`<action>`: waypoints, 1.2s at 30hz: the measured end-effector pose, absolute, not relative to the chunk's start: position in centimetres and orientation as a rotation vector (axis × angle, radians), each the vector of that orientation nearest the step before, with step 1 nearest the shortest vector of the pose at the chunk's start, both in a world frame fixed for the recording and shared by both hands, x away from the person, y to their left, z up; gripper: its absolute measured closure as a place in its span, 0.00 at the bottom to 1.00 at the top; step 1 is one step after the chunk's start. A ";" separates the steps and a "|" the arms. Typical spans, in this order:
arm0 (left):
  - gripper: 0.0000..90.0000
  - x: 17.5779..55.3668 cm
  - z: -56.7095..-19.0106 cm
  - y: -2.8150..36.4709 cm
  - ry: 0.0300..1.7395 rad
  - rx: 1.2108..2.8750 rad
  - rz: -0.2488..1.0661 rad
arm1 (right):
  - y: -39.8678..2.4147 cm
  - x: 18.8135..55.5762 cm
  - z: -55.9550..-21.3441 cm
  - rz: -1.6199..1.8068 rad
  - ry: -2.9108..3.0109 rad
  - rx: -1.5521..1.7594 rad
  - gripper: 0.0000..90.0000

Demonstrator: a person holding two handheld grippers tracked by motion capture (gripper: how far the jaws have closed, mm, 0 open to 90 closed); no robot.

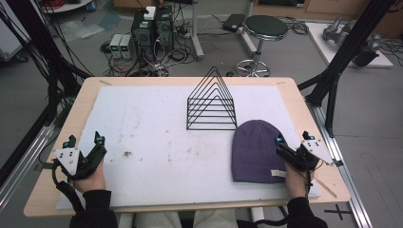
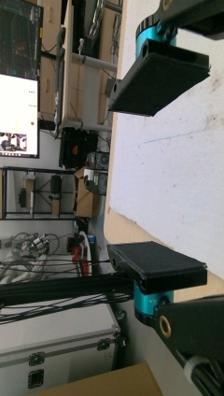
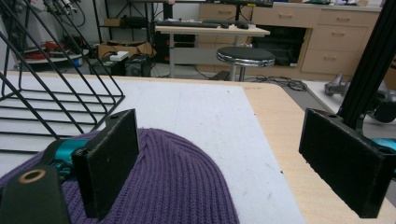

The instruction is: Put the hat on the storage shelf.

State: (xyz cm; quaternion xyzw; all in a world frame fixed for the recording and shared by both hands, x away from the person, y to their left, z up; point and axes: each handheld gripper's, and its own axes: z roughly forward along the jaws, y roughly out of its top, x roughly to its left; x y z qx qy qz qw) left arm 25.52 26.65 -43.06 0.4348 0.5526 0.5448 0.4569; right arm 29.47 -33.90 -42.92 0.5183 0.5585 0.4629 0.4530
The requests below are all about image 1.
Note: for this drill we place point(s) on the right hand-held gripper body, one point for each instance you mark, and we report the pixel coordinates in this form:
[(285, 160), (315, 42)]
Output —
[(312, 152)]

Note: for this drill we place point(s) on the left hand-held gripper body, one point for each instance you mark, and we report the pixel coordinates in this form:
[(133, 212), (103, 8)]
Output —
[(67, 160)]

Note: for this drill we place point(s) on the purple knit beanie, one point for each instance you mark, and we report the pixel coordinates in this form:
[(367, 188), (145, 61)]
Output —
[(256, 152)]

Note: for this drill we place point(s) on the person's left hand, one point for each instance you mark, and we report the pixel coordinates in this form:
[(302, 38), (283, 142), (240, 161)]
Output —
[(90, 180)]

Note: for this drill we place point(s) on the person's right hand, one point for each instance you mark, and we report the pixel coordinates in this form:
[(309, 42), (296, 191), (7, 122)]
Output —
[(296, 182)]

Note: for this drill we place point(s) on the strip of beige tape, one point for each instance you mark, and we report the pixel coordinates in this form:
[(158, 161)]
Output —
[(326, 188)]

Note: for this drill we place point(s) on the black tape cross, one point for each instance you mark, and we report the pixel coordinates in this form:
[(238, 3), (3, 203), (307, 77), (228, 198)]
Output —
[(337, 211)]

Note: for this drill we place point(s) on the white foam mat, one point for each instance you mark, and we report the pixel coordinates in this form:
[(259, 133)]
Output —
[(164, 152)]

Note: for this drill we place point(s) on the person's left leg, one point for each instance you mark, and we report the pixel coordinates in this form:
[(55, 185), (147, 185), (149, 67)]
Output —
[(158, 220)]

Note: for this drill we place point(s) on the person's leg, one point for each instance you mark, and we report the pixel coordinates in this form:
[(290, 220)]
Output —
[(158, 220), (215, 219)]

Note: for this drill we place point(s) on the white board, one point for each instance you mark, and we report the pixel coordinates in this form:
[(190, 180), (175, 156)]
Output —
[(320, 41)]

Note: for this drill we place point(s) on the person's right leg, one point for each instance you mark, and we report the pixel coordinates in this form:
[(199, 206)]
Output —
[(215, 219)]

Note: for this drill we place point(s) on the grey power supply unit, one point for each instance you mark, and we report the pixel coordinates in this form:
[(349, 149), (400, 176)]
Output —
[(115, 44), (126, 46)]

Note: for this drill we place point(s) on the clear plastic sheet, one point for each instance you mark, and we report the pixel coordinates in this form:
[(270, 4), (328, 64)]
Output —
[(83, 30)]

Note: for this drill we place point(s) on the black round stool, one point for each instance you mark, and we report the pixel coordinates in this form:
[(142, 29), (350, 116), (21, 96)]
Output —
[(264, 27)]

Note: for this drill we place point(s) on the black computer tower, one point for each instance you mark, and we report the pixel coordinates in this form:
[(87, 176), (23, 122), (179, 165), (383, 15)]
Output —
[(164, 28), (142, 34)]

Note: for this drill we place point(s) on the flat black box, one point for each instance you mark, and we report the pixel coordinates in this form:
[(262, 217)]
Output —
[(234, 22)]

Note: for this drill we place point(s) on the round white table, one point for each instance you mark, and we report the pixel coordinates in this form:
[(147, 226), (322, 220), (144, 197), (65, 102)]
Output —
[(65, 5)]

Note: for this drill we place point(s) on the white table leg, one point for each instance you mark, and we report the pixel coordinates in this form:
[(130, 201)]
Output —
[(197, 34)]

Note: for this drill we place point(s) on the white box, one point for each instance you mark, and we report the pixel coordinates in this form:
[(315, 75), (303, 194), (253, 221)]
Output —
[(149, 12)]

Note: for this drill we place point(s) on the aluminium rail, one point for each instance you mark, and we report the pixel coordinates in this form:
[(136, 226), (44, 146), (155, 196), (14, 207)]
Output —
[(25, 161), (345, 177)]

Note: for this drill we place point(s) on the black metal frame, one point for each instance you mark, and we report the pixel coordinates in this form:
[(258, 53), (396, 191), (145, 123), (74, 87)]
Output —
[(345, 53), (47, 63)]

